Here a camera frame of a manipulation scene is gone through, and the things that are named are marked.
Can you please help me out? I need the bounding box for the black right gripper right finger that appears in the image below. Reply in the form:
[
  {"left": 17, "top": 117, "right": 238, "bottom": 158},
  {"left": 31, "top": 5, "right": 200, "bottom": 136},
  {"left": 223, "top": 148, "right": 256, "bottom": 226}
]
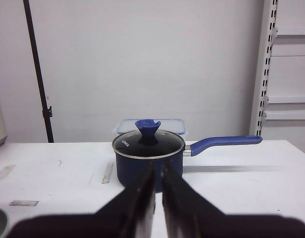
[{"left": 161, "top": 161, "right": 227, "bottom": 238}]

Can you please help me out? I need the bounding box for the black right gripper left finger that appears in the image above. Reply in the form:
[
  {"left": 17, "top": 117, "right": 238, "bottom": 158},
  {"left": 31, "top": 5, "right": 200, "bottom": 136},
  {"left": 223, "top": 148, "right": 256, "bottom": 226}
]
[{"left": 95, "top": 163, "right": 156, "bottom": 238}]

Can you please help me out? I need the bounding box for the green bowl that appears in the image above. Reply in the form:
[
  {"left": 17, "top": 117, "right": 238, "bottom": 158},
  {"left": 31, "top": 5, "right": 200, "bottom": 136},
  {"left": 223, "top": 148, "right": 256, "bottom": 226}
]
[{"left": 0, "top": 208, "right": 8, "bottom": 238}]

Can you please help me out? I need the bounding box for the dark blue saucepan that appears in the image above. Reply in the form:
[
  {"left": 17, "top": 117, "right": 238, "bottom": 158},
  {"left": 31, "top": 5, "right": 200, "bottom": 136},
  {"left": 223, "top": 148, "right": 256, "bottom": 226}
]
[{"left": 115, "top": 135, "right": 262, "bottom": 192}]

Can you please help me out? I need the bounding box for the glass pot lid blue knob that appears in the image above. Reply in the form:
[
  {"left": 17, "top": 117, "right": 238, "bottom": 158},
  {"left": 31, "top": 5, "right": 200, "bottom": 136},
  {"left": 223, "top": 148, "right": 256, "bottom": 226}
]
[{"left": 112, "top": 119, "right": 185, "bottom": 159}]

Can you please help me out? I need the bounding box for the clear plastic container blue rim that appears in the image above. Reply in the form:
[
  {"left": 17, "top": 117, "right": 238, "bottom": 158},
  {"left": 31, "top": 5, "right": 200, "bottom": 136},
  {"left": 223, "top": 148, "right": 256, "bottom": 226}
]
[{"left": 115, "top": 119, "right": 187, "bottom": 139}]

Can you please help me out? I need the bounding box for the black tripod pole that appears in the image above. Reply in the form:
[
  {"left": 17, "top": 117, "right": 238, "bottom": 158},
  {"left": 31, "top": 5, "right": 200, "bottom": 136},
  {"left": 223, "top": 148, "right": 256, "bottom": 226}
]
[{"left": 23, "top": 0, "right": 54, "bottom": 143}]

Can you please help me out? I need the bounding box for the white slotted shelf rack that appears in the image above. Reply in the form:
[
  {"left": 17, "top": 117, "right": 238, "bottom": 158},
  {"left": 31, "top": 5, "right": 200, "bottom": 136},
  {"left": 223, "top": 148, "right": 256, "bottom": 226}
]
[{"left": 249, "top": 0, "right": 305, "bottom": 143}]

